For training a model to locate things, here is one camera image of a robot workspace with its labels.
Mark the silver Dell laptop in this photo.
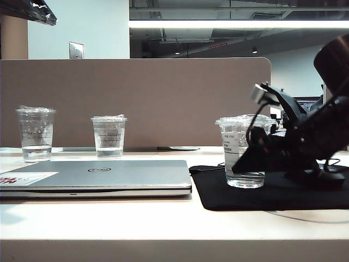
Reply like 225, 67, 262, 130
0, 159, 193, 200

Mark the long ceiling light strip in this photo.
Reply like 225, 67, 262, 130
128, 20, 349, 29

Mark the tall clear plastic cup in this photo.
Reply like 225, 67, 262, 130
15, 104, 57, 164

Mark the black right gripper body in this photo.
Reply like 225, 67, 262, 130
266, 84, 336, 177

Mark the black mouse pad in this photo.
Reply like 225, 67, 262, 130
188, 164, 349, 212

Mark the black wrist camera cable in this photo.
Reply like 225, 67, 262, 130
246, 103, 270, 141

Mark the metal wall switch plate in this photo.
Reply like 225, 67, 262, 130
68, 41, 85, 60

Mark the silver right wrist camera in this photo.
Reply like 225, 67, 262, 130
250, 83, 280, 106

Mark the black computer monitor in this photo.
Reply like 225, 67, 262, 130
294, 97, 321, 114

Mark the wide brown desk divider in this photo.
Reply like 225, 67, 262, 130
0, 57, 272, 150

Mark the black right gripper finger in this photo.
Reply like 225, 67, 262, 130
233, 127, 287, 174

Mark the clear plastic cup white label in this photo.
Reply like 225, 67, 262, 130
214, 114, 276, 189

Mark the thin grey cable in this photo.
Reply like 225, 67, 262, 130
266, 209, 349, 224

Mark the short clear plastic cup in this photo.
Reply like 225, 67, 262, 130
90, 114, 129, 160

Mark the black computer mouse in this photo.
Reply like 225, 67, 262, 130
285, 166, 346, 189

